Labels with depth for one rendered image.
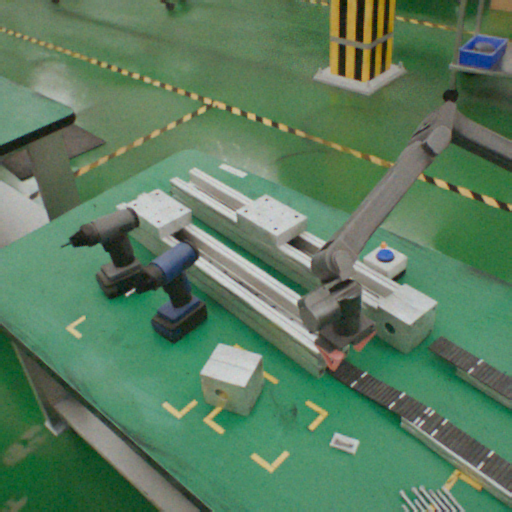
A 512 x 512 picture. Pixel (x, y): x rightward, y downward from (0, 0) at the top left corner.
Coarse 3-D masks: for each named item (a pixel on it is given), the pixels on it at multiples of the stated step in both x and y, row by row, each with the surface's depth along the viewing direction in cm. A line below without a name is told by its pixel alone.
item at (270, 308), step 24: (144, 192) 183; (144, 240) 174; (168, 240) 164; (192, 240) 167; (216, 264) 159; (240, 264) 154; (216, 288) 153; (240, 288) 147; (264, 288) 149; (288, 288) 146; (240, 312) 149; (264, 312) 140; (288, 312) 145; (264, 336) 145; (288, 336) 137; (312, 336) 137; (312, 360) 133
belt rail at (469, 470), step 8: (400, 424) 124; (408, 424) 121; (416, 432) 121; (424, 432) 119; (424, 440) 120; (432, 440) 118; (432, 448) 119; (440, 448) 117; (448, 448) 116; (448, 456) 117; (456, 456) 114; (456, 464) 115; (464, 464) 113; (464, 472) 114; (472, 472) 113; (480, 472) 112; (480, 480) 112; (488, 480) 110; (488, 488) 111; (496, 488) 110; (504, 488) 109; (496, 496) 111; (504, 496) 109
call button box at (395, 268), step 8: (384, 248) 159; (368, 256) 157; (376, 256) 156; (400, 256) 156; (368, 264) 156; (376, 264) 154; (384, 264) 154; (392, 264) 154; (400, 264) 155; (384, 272) 153; (392, 272) 154; (400, 272) 157; (392, 280) 156
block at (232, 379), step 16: (224, 352) 130; (240, 352) 130; (208, 368) 127; (224, 368) 126; (240, 368) 126; (256, 368) 127; (208, 384) 127; (224, 384) 125; (240, 384) 123; (256, 384) 129; (208, 400) 131; (224, 400) 128; (240, 400) 126
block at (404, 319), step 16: (400, 288) 142; (384, 304) 138; (400, 304) 138; (416, 304) 137; (432, 304) 137; (384, 320) 139; (400, 320) 134; (416, 320) 134; (432, 320) 140; (384, 336) 141; (400, 336) 137; (416, 336) 138
